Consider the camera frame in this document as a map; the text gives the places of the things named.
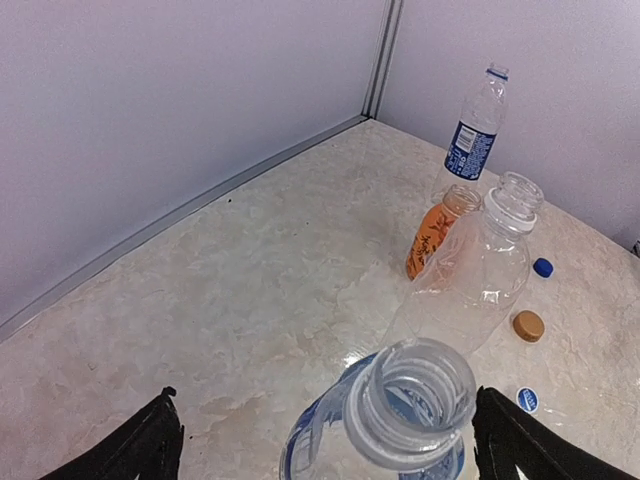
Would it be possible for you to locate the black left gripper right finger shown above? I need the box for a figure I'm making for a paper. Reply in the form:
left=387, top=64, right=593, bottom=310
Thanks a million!
left=472, top=387, right=634, bottom=480

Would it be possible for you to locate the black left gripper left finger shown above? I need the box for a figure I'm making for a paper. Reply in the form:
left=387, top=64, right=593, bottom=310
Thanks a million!
left=45, top=386, right=184, bottom=479

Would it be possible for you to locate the white Pocari Sweat cap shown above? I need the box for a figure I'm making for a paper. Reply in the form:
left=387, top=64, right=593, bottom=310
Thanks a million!
left=516, top=386, right=540, bottom=415

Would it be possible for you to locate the small blue bottle white cap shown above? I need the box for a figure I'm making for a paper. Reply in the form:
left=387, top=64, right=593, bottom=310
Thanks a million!
left=279, top=338, right=479, bottom=479

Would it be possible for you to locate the brown bottle cap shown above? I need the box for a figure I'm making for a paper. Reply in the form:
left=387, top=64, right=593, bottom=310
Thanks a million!
left=512, top=310, right=545, bottom=343

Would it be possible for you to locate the clear bottle white cap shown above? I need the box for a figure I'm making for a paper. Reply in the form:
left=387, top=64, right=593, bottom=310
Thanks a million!
left=381, top=172, right=544, bottom=357

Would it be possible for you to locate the orange juice bottle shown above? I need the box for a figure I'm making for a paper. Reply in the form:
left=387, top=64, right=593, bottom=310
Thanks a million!
left=406, top=185, right=482, bottom=280

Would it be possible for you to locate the blue label clear bottle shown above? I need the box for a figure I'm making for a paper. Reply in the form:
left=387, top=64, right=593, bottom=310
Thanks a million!
left=430, top=63, right=509, bottom=204

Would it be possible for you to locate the right aluminium frame post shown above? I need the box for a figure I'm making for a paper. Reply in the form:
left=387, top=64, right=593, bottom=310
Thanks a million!
left=361, top=0, right=405, bottom=119

